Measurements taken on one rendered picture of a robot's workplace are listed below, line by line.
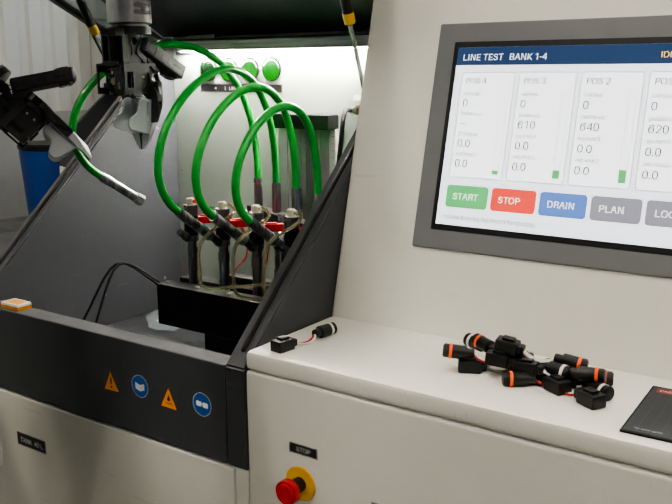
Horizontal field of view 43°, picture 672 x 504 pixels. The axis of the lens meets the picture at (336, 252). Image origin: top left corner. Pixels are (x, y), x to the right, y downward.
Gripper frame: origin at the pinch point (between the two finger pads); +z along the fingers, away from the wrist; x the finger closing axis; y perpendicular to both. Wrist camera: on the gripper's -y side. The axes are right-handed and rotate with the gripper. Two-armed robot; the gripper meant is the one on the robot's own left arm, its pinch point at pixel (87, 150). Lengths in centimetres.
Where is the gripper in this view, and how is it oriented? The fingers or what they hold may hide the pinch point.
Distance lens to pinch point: 161.8
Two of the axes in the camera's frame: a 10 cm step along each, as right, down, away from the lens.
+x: 3.3, -0.3, -9.4
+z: 7.1, 6.7, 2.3
